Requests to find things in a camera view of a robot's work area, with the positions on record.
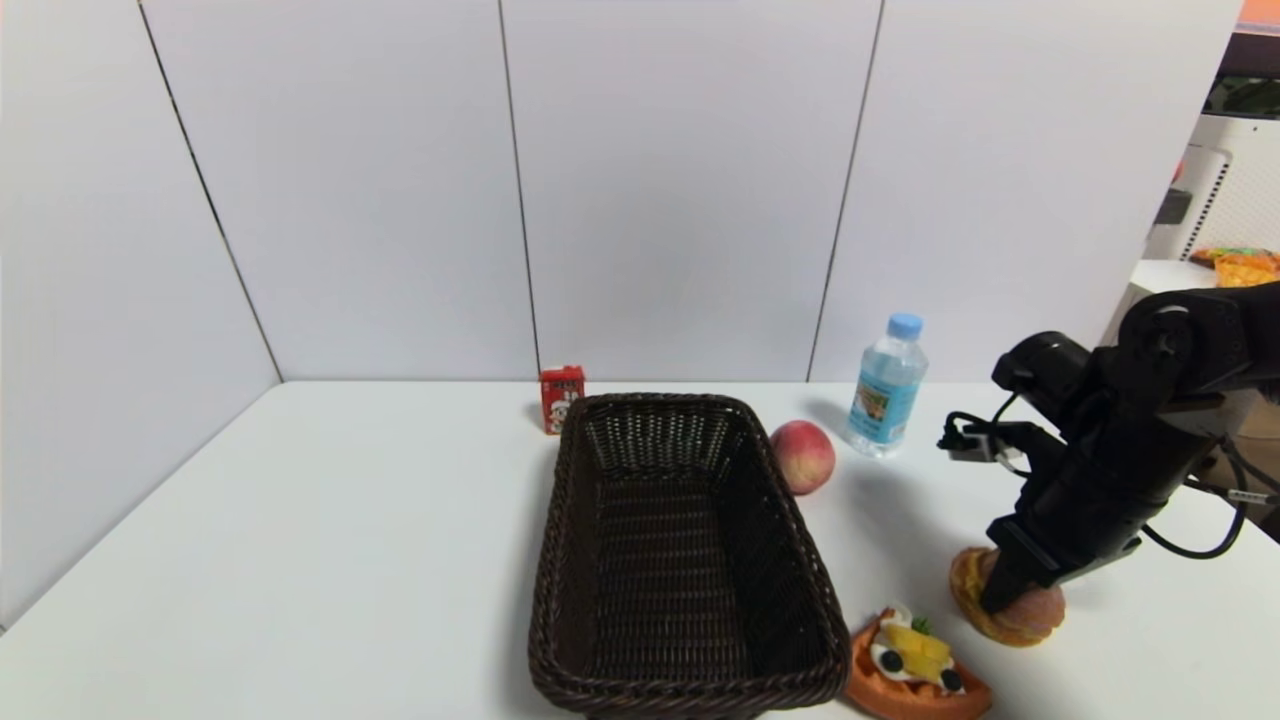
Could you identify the dark brown wicker basket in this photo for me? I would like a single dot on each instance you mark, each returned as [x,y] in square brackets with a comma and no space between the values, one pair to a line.
[690,560]

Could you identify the clear water bottle blue label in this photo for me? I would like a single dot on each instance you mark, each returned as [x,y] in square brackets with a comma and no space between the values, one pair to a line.
[886,395]

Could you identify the orange waffle cake with fruit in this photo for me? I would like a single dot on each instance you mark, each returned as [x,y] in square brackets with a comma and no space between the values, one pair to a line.
[905,680]

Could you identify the red yellow peach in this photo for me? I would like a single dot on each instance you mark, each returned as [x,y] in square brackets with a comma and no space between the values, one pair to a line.
[803,458]

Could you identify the red drink carton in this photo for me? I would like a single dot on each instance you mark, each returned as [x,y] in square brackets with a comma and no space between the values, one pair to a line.
[561,398]

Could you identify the round brown bread bun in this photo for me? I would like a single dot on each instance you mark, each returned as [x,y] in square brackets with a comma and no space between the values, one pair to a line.
[1035,620]

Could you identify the white perforated appliance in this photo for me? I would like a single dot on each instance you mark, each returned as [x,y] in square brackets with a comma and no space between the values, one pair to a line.
[1240,190]

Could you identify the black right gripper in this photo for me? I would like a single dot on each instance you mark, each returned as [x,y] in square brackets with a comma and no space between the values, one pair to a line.
[1052,541]

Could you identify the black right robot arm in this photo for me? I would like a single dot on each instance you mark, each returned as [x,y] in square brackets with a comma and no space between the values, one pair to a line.
[1200,340]

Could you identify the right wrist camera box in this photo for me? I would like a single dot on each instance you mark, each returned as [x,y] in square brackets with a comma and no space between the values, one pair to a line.
[985,442]

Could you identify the orange yellow snack bag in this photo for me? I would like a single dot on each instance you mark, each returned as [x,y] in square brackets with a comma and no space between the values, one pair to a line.
[1245,266]

